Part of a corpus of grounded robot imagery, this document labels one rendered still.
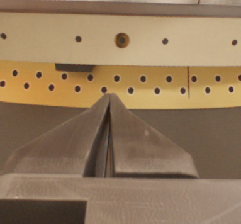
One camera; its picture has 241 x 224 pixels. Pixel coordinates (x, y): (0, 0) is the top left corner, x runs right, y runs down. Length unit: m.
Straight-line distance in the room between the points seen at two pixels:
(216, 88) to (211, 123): 0.04
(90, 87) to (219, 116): 0.17
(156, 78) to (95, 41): 0.09
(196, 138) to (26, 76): 0.23
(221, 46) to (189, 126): 0.10
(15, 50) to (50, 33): 0.04
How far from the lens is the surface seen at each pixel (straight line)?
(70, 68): 0.25
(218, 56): 0.25
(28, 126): 0.29
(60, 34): 0.22
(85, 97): 0.27
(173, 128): 0.28
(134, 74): 0.27
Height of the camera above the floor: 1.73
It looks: 26 degrees down
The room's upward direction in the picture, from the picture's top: 2 degrees clockwise
